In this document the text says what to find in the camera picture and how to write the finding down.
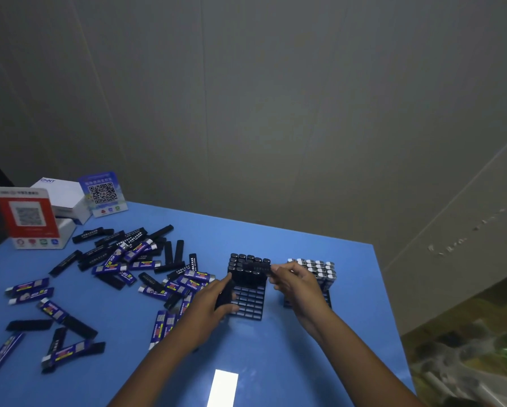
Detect person's left hand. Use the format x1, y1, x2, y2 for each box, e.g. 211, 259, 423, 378
180, 273, 240, 340

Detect person's right hand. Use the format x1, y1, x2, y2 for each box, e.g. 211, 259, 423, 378
268, 261, 333, 332

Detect black grid tray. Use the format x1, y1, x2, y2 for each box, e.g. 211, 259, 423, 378
283, 258, 337, 310
223, 253, 273, 322

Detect black slim lighter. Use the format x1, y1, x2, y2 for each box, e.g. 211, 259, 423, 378
214, 287, 238, 312

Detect row of blue lighters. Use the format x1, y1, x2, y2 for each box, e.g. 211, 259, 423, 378
287, 258, 337, 292

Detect black white-printed lighter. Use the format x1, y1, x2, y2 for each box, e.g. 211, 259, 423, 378
241, 260, 275, 277

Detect row of black lighters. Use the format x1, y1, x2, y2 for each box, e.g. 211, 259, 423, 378
227, 253, 273, 288

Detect pile of mixed lighters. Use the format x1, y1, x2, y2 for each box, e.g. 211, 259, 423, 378
0, 224, 217, 382

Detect person's left forearm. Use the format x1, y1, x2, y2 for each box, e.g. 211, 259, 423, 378
109, 319, 203, 407

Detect person's right forearm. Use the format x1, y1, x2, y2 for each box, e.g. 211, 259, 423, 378
314, 309, 426, 407

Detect blue code sign stand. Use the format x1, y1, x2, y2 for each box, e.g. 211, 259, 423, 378
78, 171, 129, 218

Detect crumpled clear plastic bags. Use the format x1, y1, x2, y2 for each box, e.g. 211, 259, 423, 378
410, 317, 507, 407

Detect white cardboard box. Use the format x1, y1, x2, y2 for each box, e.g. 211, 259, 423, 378
31, 177, 92, 225

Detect red code sign stand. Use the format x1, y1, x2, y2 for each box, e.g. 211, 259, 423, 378
0, 187, 77, 250

